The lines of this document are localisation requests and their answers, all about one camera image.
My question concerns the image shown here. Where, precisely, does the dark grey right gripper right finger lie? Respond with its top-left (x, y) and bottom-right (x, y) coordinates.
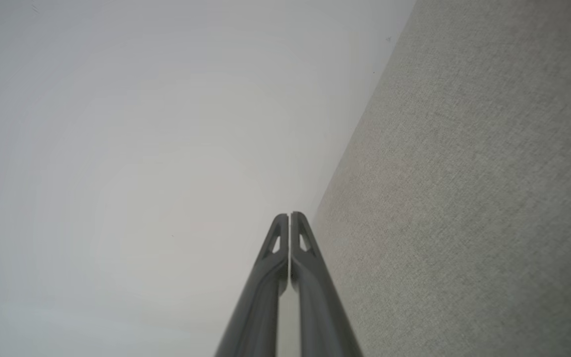
top-left (290, 211), bottom-right (364, 357)

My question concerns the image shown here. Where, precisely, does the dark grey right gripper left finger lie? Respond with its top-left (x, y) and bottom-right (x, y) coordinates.
top-left (215, 213), bottom-right (289, 357)

